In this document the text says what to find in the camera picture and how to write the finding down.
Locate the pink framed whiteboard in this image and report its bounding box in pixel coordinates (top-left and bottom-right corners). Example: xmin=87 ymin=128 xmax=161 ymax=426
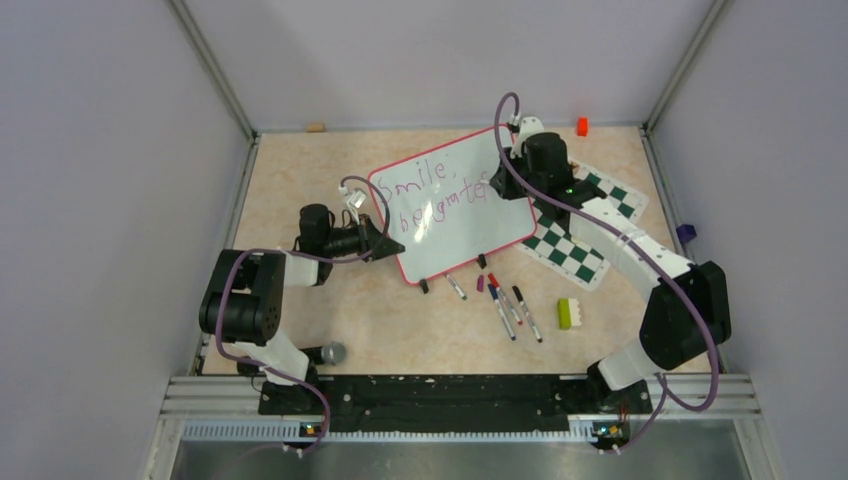
xmin=368 ymin=125 xmax=537 ymax=285

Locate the black whiteboard marker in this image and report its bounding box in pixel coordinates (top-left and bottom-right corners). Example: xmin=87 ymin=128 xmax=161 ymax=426
xmin=512 ymin=285 xmax=543 ymax=343

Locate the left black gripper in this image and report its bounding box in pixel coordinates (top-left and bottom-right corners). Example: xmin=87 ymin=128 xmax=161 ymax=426
xmin=324 ymin=214 xmax=404 ymax=263

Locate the blue whiteboard marker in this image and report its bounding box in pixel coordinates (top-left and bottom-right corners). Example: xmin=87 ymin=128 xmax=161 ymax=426
xmin=487 ymin=284 xmax=516 ymax=341

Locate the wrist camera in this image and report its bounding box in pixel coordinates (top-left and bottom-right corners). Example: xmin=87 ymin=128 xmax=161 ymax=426
xmin=507 ymin=114 xmax=545 ymax=146
xmin=339 ymin=186 xmax=367 ymax=216

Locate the red whiteboard marker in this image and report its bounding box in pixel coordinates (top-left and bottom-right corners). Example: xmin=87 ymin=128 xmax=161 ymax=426
xmin=487 ymin=273 xmax=523 ymax=325

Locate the green white toy brick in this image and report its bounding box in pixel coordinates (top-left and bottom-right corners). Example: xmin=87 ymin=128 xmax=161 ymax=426
xmin=556 ymin=298 xmax=582 ymax=331

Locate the black grey microphone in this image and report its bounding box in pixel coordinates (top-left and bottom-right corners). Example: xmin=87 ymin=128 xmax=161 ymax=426
xmin=236 ymin=341 xmax=347 ymax=380

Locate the green whiteboard marker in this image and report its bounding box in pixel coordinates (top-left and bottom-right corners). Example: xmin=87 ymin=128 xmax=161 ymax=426
xmin=444 ymin=273 xmax=467 ymax=300

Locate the green white chessboard mat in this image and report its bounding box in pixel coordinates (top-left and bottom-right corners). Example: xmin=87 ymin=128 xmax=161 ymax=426
xmin=516 ymin=162 xmax=651 ymax=293

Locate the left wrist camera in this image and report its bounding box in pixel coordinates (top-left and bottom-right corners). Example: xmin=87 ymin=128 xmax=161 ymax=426
xmin=339 ymin=186 xmax=367 ymax=216

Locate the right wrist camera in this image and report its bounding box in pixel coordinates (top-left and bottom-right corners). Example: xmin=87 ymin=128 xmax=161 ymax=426
xmin=507 ymin=114 xmax=545 ymax=146

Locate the cork stopper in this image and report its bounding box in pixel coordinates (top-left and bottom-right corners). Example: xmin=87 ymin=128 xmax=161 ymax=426
xmin=305 ymin=122 xmax=326 ymax=133

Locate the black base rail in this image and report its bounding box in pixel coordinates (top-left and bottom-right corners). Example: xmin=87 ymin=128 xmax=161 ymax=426
xmin=258 ymin=374 xmax=652 ymax=434

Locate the orange block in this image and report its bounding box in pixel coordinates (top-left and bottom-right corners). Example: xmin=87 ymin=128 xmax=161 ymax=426
xmin=575 ymin=116 xmax=590 ymax=137

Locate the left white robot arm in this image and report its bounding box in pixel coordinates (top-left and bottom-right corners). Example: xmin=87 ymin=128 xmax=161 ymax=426
xmin=199 ymin=204 xmax=405 ymax=414

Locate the purple block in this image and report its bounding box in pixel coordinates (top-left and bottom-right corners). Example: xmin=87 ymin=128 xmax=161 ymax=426
xmin=675 ymin=224 xmax=698 ymax=245

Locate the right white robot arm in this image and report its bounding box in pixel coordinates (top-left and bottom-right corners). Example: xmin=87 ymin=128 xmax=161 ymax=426
xmin=489 ymin=117 xmax=731 ymax=412

